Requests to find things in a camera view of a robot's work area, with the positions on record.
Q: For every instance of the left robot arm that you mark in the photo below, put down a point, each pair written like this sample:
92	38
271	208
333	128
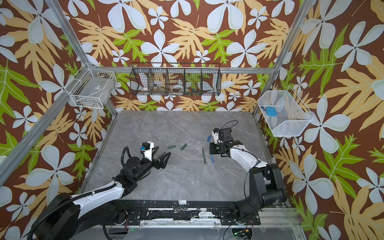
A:
62	218

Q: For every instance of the white mesh basket right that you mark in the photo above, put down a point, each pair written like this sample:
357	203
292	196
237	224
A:
293	117

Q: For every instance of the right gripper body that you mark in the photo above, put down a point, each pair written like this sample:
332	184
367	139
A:
218	147

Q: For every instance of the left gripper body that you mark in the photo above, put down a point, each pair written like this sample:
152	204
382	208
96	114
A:
146	166

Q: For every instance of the blue object in basket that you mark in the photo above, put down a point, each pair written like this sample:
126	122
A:
271	111

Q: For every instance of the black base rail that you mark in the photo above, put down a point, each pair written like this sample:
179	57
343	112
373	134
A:
197	214

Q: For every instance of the white wire basket left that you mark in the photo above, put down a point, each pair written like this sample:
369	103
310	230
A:
91	87

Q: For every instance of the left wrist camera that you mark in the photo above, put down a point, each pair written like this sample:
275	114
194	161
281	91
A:
146	150

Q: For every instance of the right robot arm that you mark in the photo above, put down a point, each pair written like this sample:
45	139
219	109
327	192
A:
266	185

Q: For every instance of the green pen middle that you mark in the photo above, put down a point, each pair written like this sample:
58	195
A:
204	156

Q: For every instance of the electronics board with led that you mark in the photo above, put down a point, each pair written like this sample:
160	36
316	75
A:
242	234

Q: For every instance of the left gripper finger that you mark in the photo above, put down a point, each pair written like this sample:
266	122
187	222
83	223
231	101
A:
164	156
160	164

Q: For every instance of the black wire basket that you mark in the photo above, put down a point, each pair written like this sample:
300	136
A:
178	79

